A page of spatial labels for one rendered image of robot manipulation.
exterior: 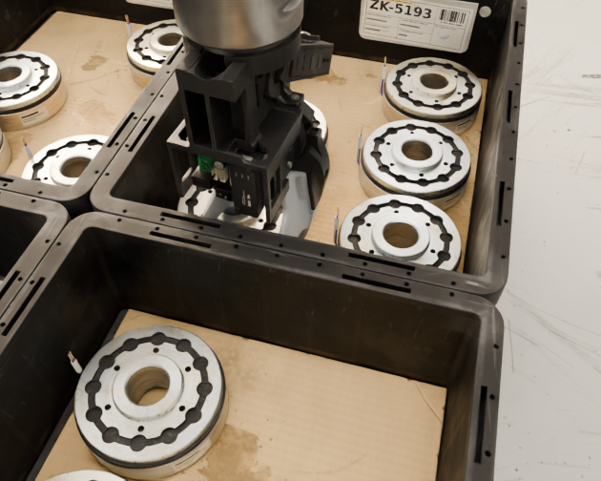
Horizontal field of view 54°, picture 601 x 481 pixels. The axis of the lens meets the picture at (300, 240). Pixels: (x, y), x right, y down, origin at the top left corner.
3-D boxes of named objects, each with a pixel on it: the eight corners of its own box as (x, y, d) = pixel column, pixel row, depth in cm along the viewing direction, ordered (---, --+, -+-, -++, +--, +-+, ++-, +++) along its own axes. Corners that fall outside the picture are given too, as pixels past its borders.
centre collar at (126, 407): (133, 349, 43) (131, 345, 42) (196, 365, 42) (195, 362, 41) (99, 411, 40) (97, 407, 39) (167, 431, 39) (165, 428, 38)
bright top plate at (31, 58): (-3, 49, 68) (-5, 44, 68) (75, 63, 66) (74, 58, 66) (-59, 101, 62) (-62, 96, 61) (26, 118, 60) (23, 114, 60)
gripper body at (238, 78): (176, 201, 43) (141, 55, 33) (228, 129, 48) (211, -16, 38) (275, 231, 41) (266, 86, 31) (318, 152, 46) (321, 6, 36)
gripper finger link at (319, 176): (277, 207, 48) (249, 120, 42) (284, 193, 49) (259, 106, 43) (330, 215, 46) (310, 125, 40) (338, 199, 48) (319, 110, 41)
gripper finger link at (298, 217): (272, 283, 49) (242, 203, 43) (298, 233, 53) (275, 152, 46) (306, 290, 48) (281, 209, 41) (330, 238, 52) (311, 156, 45)
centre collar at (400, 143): (394, 134, 58) (395, 129, 57) (445, 141, 57) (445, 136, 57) (386, 167, 55) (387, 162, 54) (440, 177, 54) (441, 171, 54)
